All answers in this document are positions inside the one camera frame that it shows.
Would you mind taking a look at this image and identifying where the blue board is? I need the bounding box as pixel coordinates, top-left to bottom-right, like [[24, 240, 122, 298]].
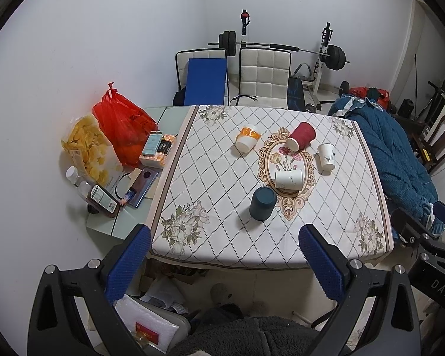
[[185, 58, 227, 106]]

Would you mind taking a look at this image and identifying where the black scooter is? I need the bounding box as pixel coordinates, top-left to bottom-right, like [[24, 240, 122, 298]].
[[417, 80, 445, 121]]

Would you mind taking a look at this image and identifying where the orange and white cup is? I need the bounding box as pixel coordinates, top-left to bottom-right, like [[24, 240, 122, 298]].
[[235, 126, 262, 152]]

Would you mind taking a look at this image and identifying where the grey fuzzy slipper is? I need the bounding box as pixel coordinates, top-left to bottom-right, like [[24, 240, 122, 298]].
[[209, 283, 232, 305]]

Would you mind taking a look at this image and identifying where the white weight rack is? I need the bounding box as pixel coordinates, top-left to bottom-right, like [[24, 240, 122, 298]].
[[237, 9, 334, 104]]

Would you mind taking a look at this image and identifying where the white padded envelope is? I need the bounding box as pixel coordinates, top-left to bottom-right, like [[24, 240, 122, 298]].
[[113, 293, 191, 353]]

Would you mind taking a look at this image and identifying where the brown labelled bottle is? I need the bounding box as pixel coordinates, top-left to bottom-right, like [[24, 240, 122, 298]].
[[86, 185, 121, 217]]

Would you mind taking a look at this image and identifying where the person's grey fleece clothing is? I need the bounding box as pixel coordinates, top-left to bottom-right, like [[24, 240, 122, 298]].
[[169, 302, 320, 356]]

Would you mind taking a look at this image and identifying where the blue phone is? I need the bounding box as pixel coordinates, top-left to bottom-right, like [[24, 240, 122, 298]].
[[122, 167, 160, 209]]

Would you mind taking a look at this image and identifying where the orange patterned pack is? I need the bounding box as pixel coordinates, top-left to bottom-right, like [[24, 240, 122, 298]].
[[138, 133, 179, 167]]

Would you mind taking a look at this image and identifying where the small teal box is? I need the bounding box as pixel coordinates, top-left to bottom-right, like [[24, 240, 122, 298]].
[[141, 131, 163, 156]]

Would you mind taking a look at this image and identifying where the barbell with black plates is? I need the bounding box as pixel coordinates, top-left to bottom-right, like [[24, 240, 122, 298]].
[[208, 31, 351, 71]]

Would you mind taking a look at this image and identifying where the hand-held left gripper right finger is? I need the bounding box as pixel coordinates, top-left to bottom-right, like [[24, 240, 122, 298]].
[[298, 223, 421, 356]]

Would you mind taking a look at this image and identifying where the black pole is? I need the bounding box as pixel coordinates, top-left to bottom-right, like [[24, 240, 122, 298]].
[[413, 54, 420, 101]]

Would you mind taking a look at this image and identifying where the red paper cup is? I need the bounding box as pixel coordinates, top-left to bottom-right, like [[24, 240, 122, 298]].
[[285, 121, 317, 152]]

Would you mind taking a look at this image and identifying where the floral diamond printed tablecloth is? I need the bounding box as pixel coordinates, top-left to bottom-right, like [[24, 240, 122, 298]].
[[147, 104, 397, 271]]

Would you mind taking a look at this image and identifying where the pale glass side table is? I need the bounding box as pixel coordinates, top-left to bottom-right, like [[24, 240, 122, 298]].
[[86, 106, 193, 240]]

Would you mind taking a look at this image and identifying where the white quilted chair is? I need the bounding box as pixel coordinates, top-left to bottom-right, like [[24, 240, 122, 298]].
[[175, 49, 228, 106], [230, 47, 293, 110]]

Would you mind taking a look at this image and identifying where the black blue bench pad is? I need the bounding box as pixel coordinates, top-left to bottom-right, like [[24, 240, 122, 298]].
[[286, 77, 305, 111]]

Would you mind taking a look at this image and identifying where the yellow chips bag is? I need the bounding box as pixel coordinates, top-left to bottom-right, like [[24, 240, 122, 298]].
[[61, 114, 124, 190]]

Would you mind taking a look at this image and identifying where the dark teal cup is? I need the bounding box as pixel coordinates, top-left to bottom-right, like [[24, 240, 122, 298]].
[[249, 187, 276, 220]]

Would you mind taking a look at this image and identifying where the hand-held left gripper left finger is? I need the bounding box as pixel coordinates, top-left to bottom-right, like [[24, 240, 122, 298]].
[[27, 223, 152, 356]]

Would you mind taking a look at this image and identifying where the white floral paper cup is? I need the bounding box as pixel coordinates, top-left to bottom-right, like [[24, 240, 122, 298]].
[[316, 143, 337, 172]]

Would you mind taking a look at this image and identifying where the large red plastic bag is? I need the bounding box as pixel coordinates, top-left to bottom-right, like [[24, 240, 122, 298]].
[[93, 82, 159, 167]]

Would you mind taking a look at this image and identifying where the blue blanket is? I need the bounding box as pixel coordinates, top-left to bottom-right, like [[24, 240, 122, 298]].
[[328, 94, 445, 238]]

